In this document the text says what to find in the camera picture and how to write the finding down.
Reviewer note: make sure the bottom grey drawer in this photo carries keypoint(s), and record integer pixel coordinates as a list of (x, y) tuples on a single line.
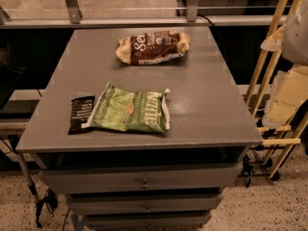
[(147, 221)]

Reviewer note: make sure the grey drawer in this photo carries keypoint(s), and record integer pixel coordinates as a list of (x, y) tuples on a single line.
[(134, 179), (147, 221), (144, 203)]

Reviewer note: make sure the white tripod leg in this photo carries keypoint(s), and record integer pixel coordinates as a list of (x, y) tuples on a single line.
[(32, 187)]

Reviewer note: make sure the grey metal rail frame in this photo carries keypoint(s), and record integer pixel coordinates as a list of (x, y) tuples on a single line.
[(128, 13)]

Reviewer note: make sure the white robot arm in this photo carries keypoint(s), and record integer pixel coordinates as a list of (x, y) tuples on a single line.
[(295, 40)]

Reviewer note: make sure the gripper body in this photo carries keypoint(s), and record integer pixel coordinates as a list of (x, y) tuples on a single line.
[(296, 38)]

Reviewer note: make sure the top grey drawer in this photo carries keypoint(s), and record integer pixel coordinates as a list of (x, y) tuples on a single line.
[(134, 179)]

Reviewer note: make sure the small black snack packet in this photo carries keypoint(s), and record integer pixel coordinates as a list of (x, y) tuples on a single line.
[(81, 109)]

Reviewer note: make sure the brown chip bag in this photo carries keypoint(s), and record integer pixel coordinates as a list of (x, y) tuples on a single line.
[(153, 47)]

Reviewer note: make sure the middle grey drawer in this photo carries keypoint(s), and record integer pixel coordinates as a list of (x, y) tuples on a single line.
[(144, 203)]

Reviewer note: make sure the grey drawer cabinet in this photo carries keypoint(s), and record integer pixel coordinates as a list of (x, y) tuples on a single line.
[(139, 146)]

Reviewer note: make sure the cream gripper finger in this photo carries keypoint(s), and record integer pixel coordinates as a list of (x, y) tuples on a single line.
[(274, 41)]

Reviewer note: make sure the yellow wooden rack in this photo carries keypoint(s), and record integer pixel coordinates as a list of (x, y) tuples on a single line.
[(281, 70)]

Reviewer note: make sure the green jalapeno chip bag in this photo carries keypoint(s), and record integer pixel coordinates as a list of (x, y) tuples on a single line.
[(124, 111)]

